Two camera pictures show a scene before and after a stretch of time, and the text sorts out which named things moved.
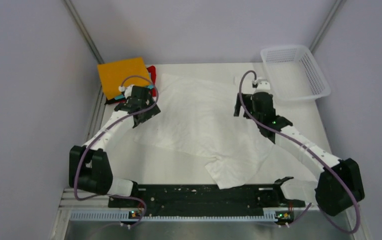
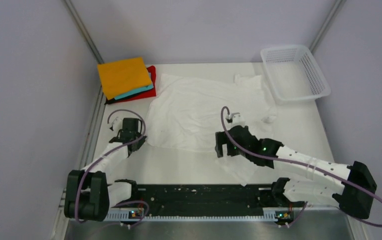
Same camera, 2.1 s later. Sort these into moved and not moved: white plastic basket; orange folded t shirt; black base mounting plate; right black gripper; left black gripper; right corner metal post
Moved: right black gripper; left black gripper
Not moved: black base mounting plate; orange folded t shirt; white plastic basket; right corner metal post
